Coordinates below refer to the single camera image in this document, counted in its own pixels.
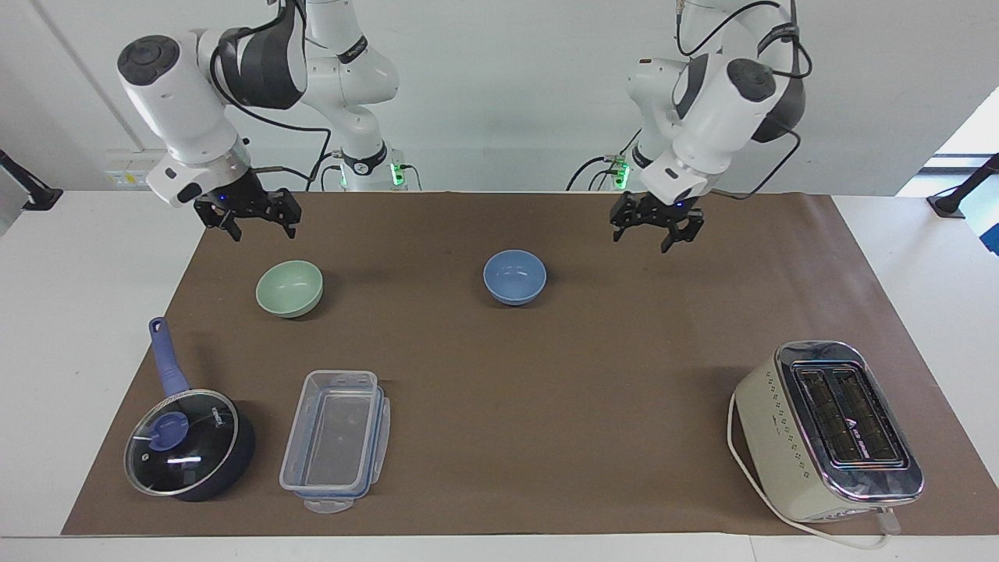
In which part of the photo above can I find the black stand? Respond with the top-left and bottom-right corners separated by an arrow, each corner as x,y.
926,153 -> 999,220
0,148 -> 64,212

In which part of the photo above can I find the dark blue saucepan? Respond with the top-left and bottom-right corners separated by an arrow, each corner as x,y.
123,316 -> 257,503

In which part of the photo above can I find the cream and chrome toaster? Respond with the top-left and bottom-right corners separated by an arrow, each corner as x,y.
733,340 -> 926,524

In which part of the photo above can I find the black cable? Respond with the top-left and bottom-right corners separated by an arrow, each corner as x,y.
209,0 -> 333,193
247,162 -> 315,185
674,0 -> 812,201
567,151 -> 630,193

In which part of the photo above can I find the blue bowl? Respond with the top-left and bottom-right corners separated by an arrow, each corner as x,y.
482,249 -> 548,306

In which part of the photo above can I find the white wall socket strip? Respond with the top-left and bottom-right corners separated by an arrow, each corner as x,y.
104,149 -> 169,191

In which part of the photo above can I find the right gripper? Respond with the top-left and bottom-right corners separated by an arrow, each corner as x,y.
194,170 -> 302,241

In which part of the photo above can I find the glass lid with blue knob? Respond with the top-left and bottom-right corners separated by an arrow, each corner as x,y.
123,389 -> 240,496

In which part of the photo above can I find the white toaster cable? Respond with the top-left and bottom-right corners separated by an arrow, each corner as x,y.
727,389 -> 903,550

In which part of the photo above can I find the green bowl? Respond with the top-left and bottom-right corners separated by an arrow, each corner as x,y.
255,260 -> 324,319

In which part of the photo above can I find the clear plastic food container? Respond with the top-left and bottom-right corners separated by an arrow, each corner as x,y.
279,369 -> 388,500

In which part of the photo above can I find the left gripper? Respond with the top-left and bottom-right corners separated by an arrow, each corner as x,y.
610,190 -> 706,254

